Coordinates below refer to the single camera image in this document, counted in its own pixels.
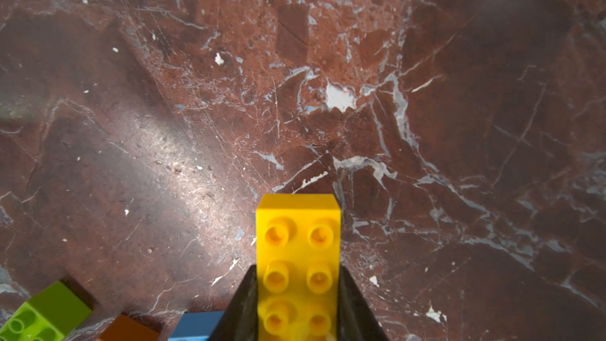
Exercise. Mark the yellow lego brick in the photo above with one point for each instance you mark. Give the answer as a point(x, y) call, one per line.
point(298, 256)

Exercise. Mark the light blue long lego brick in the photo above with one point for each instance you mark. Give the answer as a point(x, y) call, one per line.
point(196, 326)

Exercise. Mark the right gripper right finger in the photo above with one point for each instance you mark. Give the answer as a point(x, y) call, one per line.
point(355, 319)

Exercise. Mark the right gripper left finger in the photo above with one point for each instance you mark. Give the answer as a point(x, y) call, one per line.
point(240, 320)

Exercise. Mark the orange small lego brick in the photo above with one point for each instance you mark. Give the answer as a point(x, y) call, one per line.
point(124, 328)

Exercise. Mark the green small lego brick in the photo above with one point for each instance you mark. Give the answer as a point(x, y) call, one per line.
point(48, 316)

